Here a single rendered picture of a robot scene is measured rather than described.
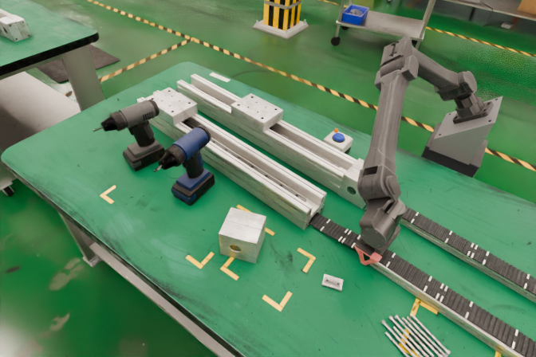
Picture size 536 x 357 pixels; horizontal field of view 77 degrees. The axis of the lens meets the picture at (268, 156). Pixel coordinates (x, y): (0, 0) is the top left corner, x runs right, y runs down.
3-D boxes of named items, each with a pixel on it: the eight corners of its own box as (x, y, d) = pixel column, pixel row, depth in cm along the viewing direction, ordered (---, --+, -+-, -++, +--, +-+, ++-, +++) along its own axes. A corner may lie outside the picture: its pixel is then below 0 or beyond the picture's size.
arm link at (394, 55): (403, 25, 95) (373, 41, 102) (408, 68, 91) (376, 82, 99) (474, 74, 120) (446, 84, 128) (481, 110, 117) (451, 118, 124)
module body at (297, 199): (322, 210, 105) (326, 192, 99) (303, 230, 99) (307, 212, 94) (162, 107, 141) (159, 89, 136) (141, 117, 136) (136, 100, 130)
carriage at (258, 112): (281, 124, 127) (283, 109, 123) (262, 138, 121) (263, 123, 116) (250, 107, 134) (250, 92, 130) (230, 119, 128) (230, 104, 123)
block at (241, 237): (266, 229, 99) (268, 209, 92) (255, 264, 91) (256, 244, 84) (234, 221, 100) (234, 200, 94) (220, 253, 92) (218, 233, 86)
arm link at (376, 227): (393, 172, 77) (361, 178, 83) (371, 201, 69) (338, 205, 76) (416, 215, 79) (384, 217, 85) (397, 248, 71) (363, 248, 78)
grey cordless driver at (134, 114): (170, 156, 120) (159, 103, 105) (115, 182, 109) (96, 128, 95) (159, 145, 124) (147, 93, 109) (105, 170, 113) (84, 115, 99)
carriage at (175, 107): (199, 119, 127) (197, 103, 123) (175, 131, 121) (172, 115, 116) (171, 102, 135) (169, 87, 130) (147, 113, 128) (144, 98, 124)
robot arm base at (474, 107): (494, 103, 122) (460, 112, 132) (485, 84, 121) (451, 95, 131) (487, 115, 118) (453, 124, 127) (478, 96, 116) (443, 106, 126)
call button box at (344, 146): (350, 151, 127) (353, 138, 123) (336, 163, 121) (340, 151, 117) (332, 141, 131) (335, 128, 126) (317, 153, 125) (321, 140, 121)
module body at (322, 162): (352, 178, 116) (358, 160, 111) (337, 194, 110) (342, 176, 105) (197, 90, 153) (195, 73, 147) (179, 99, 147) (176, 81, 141)
